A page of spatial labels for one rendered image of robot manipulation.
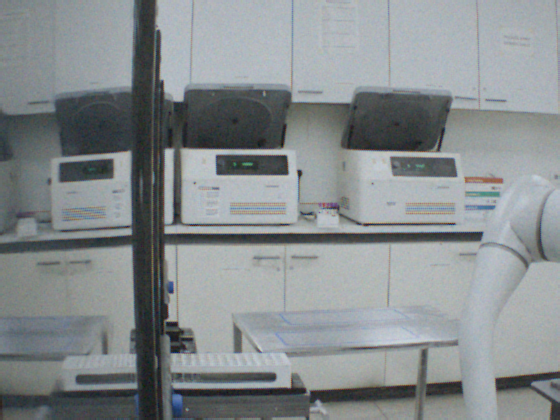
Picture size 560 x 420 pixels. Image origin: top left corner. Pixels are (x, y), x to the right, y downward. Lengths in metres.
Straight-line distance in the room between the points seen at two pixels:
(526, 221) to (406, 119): 3.03
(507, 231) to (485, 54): 3.16
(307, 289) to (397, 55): 1.31
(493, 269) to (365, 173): 2.68
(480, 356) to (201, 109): 3.03
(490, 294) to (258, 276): 2.66
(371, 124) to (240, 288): 1.13
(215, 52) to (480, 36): 1.44
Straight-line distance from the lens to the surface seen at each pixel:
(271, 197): 3.98
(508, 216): 1.48
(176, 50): 4.25
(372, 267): 4.10
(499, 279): 1.43
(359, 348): 2.02
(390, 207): 4.09
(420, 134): 4.56
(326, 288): 4.06
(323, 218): 3.98
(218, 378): 1.76
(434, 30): 4.49
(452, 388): 4.43
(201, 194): 3.95
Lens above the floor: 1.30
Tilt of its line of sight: 5 degrees down
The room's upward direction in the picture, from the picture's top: 1 degrees clockwise
